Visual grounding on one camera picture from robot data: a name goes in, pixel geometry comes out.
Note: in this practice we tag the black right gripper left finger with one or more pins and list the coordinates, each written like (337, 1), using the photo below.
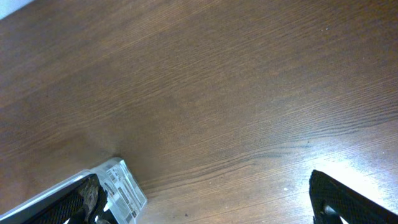
(80, 201)

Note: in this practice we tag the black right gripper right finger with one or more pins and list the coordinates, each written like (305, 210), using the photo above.
(334, 202)

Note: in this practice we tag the clear plastic container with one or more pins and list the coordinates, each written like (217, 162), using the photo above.
(108, 193)

